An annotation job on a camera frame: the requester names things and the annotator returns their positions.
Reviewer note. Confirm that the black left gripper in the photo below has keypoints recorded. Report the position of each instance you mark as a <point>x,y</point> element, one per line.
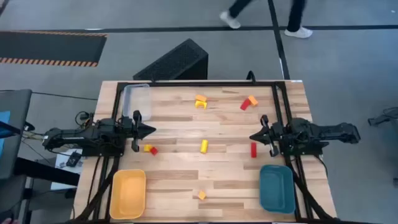
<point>129,129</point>

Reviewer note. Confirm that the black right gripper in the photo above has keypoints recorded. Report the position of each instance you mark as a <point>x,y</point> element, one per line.
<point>278,135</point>

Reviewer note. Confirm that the long red block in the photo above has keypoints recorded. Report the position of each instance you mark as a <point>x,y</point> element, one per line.
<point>253,150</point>

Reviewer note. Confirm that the small yellow wedge block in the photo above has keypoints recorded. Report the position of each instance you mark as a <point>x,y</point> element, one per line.
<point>147,147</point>

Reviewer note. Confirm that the small red cube block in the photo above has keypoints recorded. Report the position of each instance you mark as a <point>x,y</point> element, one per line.
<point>154,151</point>

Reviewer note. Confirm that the red wedge block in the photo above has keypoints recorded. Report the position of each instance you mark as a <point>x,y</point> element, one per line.
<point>245,104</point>

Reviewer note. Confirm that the orange rectangular block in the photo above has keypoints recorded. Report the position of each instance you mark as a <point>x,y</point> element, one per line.
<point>253,100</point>
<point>201,98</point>

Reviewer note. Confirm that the yellow cylinder block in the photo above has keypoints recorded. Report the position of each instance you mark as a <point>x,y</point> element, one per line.
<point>204,146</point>

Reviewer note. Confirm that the yellow arch block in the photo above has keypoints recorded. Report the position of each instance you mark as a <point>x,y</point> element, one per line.
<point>201,105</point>

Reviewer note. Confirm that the small orange cube block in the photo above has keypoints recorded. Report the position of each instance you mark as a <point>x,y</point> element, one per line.
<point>202,195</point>

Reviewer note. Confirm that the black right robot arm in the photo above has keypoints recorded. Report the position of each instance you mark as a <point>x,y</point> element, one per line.
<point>335,132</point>

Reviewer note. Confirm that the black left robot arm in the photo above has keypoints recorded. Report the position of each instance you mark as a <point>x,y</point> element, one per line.
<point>71,135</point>

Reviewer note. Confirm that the clear plastic bin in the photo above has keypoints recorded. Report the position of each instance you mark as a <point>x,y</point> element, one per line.
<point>136,99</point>

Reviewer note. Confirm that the teal plastic bin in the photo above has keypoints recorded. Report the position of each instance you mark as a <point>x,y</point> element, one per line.
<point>276,189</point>

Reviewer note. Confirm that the yellow plastic bin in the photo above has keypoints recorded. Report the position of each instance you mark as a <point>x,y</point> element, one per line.
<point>127,194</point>

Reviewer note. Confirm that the black perforated box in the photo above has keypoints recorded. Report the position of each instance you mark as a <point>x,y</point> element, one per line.
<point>174,62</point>

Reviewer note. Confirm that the black remote control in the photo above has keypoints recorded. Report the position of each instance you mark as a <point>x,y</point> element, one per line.
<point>73,159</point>

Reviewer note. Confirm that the white paper sheet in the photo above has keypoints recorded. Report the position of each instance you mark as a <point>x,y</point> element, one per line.
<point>59,186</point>

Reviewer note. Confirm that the black beam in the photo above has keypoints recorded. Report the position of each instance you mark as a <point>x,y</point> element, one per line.
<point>46,172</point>

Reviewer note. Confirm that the black tripod stand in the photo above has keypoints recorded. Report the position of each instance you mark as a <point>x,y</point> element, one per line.
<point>381,119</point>

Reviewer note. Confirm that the person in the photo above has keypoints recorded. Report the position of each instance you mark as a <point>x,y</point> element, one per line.
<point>297,15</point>

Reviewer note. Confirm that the black hazard-striped floor mat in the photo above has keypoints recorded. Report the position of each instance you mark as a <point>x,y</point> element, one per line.
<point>49,46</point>

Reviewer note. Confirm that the grey side table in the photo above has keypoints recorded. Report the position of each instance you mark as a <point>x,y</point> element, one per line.
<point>18,105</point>

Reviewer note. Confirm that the blue screen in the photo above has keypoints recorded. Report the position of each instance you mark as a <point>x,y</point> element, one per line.
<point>3,119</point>

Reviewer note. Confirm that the person's hand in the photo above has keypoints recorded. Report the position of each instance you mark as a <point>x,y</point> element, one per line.
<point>6,221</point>

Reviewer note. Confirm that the black aluminium table frame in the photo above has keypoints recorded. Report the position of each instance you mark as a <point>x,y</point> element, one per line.
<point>202,84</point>

